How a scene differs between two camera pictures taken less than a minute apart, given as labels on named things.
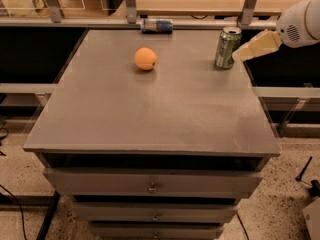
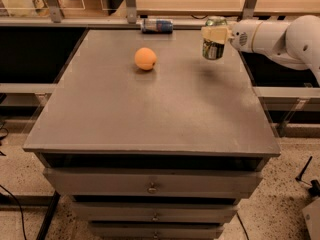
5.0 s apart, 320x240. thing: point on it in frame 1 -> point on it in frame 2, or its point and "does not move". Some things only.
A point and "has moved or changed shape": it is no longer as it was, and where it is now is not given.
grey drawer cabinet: x=150 y=139 does not move
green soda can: x=229 y=41 has moved or changed shape
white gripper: x=292 y=26 -> x=240 y=37
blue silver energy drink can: x=157 y=26 does not move
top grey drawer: x=155 y=182 does not move
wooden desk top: x=214 y=0 does not move
